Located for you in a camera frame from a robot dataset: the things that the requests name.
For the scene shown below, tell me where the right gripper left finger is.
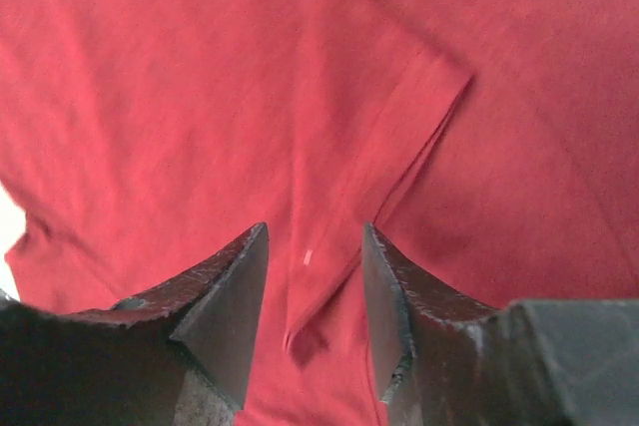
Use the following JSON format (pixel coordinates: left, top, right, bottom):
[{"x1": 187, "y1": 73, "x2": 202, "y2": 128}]
[{"x1": 1, "y1": 223, "x2": 269, "y2": 425}]

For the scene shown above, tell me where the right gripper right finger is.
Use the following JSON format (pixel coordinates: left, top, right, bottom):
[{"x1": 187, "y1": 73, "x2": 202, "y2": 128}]
[{"x1": 361, "y1": 224, "x2": 638, "y2": 425}]

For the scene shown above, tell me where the dark red t shirt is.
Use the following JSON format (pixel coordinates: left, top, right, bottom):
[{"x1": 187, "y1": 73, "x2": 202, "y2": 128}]
[{"x1": 1, "y1": 0, "x2": 638, "y2": 425}]

